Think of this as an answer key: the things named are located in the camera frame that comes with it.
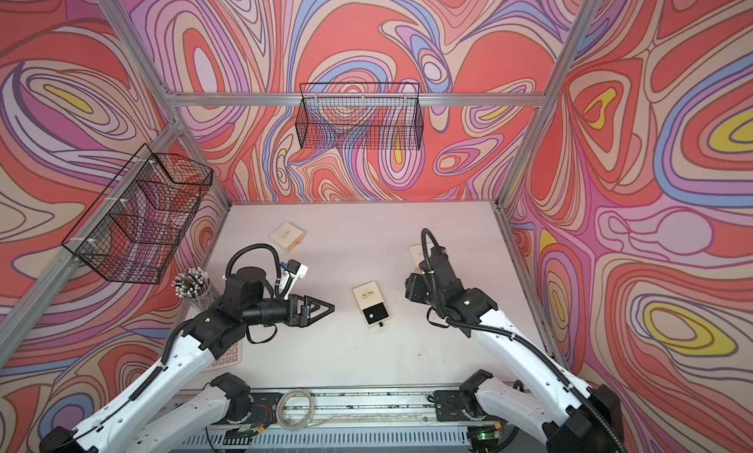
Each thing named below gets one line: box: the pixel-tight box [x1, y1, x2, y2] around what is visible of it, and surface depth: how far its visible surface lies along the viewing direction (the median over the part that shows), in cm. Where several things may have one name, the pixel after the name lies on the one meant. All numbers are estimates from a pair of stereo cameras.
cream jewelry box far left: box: [269, 221, 305, 252], surface depth 109 cm
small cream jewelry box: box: [351, 280, 392, 328], surface depth 90 cm
